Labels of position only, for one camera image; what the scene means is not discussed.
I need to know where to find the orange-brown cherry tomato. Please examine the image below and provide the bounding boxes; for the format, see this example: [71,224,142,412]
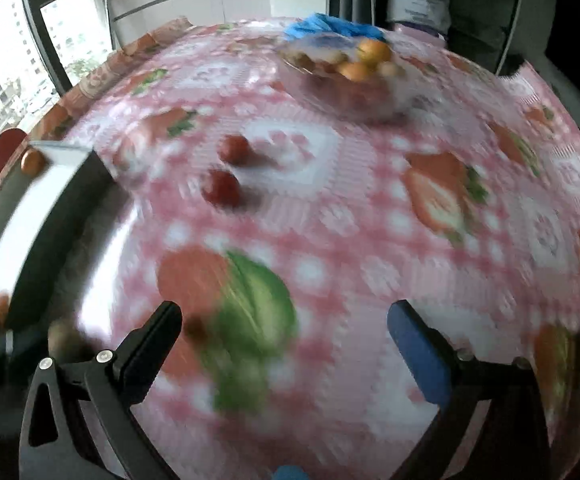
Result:
[21,149,48,177]

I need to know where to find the red cherry tomato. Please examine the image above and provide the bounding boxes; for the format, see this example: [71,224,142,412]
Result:
[218,134,251,165]
[201,170,244,207]
[185,315,212,346]

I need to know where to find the clear plastic bowl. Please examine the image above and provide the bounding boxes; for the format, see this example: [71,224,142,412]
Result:
[276,35,417,122]

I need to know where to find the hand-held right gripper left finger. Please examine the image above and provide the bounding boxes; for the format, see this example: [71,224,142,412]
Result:
[18,301,184,480]

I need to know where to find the brown longan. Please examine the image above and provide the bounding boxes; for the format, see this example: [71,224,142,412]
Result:
[47,320,84,364]

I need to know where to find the blue gloves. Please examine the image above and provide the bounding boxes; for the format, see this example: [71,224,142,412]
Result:
[284,12,389,44]

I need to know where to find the pink checked tablecloth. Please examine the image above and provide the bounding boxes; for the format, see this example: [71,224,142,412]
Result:
[25,15,580,480]

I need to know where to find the window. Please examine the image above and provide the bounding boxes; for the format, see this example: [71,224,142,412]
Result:
[0,0,117,171]

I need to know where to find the white cabinet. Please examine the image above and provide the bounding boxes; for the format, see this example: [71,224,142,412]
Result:
[105,0,272,52]

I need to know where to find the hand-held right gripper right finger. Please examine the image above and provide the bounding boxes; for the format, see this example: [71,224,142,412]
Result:
[387,301,555,480]

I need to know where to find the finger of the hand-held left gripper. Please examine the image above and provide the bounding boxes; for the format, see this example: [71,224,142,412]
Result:
[0,329,38,386]

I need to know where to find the yellow kumquat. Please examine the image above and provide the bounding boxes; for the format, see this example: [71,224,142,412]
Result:
[376,60,404,81]

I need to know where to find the grey cardboard box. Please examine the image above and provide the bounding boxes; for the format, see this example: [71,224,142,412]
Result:
[0,141,121,341]

